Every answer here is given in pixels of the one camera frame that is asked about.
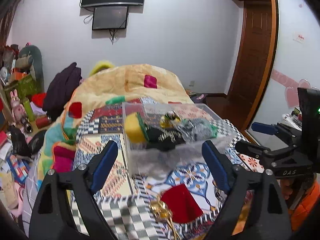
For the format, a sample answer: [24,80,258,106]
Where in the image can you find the yellow green sponge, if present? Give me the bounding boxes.
[124,112,149,144]

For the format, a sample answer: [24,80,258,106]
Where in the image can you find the small black wall monitor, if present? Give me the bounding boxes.
[92,5,129,30]

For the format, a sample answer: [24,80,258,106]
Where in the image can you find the green cylinder bottle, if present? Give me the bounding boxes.
[22,98,35,122]

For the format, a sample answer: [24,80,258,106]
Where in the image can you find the green gift box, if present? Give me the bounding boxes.
[4,74,42,102]

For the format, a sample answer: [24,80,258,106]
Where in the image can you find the brown wooden door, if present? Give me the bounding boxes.
[227,1,272,130]

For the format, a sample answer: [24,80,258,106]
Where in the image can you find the floral silk scarf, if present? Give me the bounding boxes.
[159,111,181,128]

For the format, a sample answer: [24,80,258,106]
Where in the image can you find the grey knit item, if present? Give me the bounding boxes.
[174,118,217,142]

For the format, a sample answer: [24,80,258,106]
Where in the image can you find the red velvet pouch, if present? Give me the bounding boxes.
[160,184,203,224]

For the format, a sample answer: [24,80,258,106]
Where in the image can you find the checkered pouch with gold tie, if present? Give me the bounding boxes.
[71,194,181,240]

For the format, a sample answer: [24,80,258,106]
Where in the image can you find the pink bunny toy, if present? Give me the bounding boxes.
[10,89,27,123]

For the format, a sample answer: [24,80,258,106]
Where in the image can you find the clear plastic storage box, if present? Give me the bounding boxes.
[123,102,236,177]

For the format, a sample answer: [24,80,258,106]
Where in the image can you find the beige fleece blanket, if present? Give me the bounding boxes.
[37,64,192,183]

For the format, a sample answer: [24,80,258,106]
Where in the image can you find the dark purple clothing pile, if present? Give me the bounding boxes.
[42,62,82,122]

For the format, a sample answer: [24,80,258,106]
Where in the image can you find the yellow green chair back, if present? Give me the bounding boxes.
[89,60,114,76]

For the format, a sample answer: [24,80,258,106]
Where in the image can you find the grey plush toy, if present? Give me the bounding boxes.
[15,45,44,91]

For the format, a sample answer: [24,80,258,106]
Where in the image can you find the patchwork patterned tablecloth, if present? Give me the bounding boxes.
[73,98,263,239]

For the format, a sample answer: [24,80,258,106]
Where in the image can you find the person's right hand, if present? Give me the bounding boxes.
[280,178,295,200]

